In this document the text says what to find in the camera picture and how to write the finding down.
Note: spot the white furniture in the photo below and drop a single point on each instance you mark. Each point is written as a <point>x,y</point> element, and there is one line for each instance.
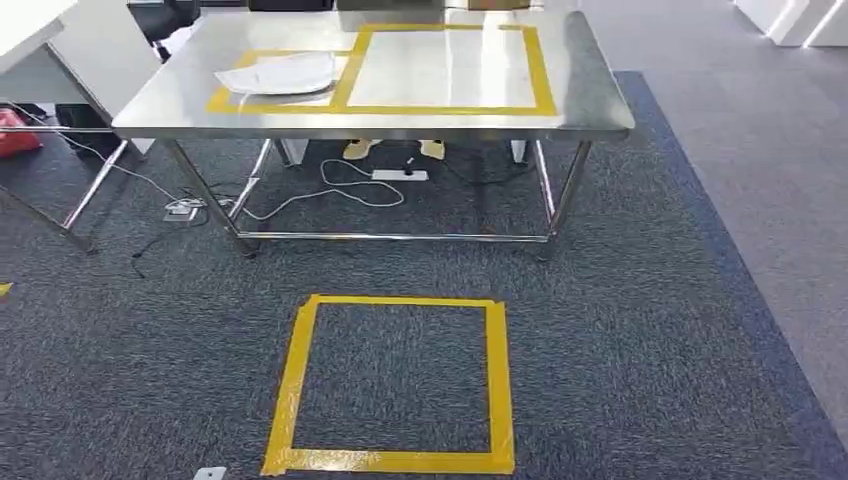
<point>795,23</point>

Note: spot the yellow tape scrap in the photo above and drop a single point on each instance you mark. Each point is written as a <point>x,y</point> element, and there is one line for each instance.
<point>4,289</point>

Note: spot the person's right foot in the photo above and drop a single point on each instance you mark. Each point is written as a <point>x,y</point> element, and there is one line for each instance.
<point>360,149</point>

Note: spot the person's left foot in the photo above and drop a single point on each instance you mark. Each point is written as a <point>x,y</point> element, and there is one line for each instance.
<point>432,149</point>

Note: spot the black office chair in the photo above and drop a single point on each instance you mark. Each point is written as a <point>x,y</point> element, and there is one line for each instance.
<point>162,23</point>

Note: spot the person's foot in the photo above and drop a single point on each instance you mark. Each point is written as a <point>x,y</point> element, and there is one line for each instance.
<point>432,149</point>
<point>360,149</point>

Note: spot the stainless steel table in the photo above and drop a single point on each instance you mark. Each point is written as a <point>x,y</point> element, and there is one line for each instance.
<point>583,93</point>

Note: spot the red bag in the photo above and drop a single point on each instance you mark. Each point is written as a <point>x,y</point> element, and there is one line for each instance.
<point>14,136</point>

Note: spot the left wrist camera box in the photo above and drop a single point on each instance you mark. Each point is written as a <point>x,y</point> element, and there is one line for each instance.
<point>209,474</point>

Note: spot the metal floor socket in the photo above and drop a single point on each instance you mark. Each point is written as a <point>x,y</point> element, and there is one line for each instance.
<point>181,210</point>

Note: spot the white plastic shell part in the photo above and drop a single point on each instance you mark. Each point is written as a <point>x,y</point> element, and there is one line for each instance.
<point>281,73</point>

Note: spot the white power strip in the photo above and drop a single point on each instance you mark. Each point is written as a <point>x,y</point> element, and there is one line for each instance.
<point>399,175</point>

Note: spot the white desk with metal legs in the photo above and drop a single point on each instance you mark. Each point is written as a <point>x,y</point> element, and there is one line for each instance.
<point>99,53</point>

